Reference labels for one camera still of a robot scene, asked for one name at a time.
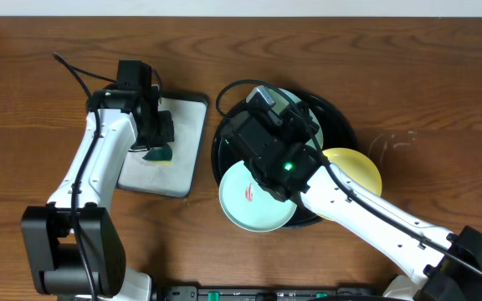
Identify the large mint green plate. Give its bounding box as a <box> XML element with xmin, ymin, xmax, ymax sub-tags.
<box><xmin>247</xmin><ymin>86</ymin><xmax>325</xmax><ymax>151</ymax></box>

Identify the small mint green plate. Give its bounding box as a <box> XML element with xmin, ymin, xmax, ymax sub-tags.
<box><xmin>219</xmin><ymin>161</ymin><xmax>297</xmax><ymax>232</ymax></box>

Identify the green and yellow sponge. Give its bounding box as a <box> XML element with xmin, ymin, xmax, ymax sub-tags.
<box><xmin>142</xmin><ymin>145</ymin><xmax>173</xmax><ymax>165</ymax></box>

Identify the yellow plate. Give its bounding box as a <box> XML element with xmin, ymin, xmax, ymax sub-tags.
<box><xmin>315</xmin><ymin>147</ymin><xmax>383</xmax><ymax>222</ymax></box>

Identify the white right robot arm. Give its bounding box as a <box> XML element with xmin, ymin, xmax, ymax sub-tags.
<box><xmin>220</xmin><ymin>100</ymin><xmax>482</xmax><ymax>300</ymax></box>

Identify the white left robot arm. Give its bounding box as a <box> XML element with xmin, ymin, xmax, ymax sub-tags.
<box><xmin>21</xmin><ymin>84</ymin><xmax>162</xmax><ymax>300</ymax></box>

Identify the black rectangular soap tray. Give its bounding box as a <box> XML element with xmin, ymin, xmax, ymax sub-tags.
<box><xmin>117</xmin><ymin>92</ymin><xmax>208</xmax><ymax>197</ymax></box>

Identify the black round tray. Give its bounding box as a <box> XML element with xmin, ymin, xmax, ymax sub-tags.
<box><xmin>211</xmin><ymin>89</ymin><xmax>358</xmax><ymax>228</ymax></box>

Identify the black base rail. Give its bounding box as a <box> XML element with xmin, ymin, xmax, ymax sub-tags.
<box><xmin>151</xmin><ymin>285</ymin><xmax>388</xmax><ymax>301</ymax></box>

